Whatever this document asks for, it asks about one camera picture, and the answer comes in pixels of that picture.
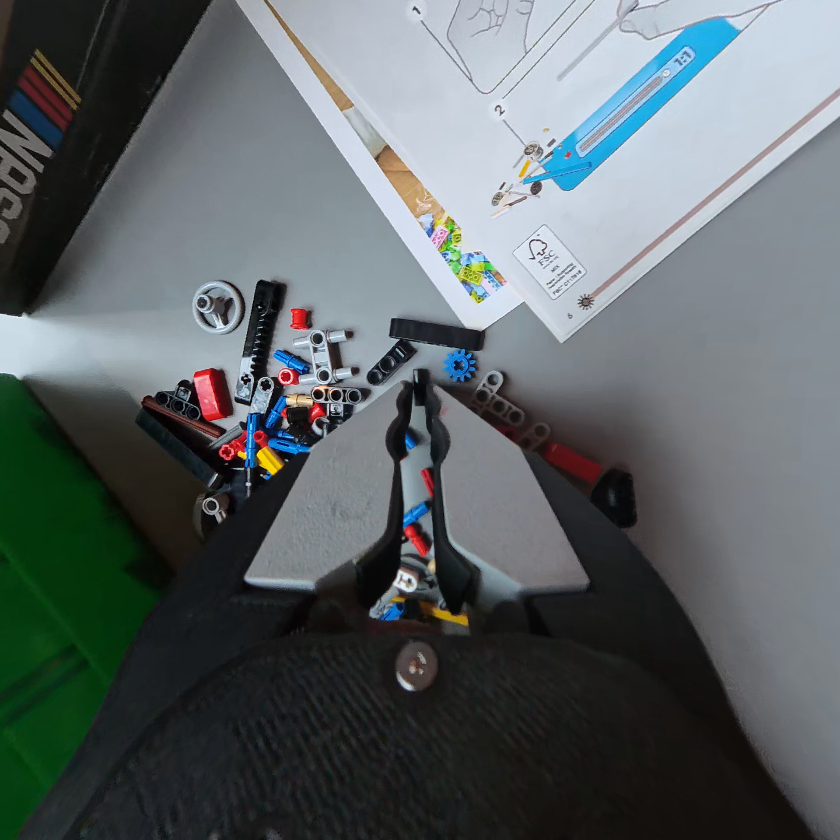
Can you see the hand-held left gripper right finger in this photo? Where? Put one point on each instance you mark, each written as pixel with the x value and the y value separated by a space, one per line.
pixel 512 518

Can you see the green plastic bin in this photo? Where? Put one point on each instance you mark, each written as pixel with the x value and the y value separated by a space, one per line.
pixel 52 558

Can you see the lego instruction booklet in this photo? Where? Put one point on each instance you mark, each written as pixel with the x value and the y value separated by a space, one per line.
pixel 590 229

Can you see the black lego pin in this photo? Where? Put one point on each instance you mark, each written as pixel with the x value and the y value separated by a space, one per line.
pixel 420 384

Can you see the black lego set box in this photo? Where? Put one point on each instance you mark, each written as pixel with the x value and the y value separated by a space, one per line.
pixel 65 164

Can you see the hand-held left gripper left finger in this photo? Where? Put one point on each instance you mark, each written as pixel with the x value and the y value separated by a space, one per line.
pixel 321 518

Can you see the pile of small lego pieces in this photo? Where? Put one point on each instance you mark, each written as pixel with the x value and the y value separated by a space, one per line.
pixel 321 354

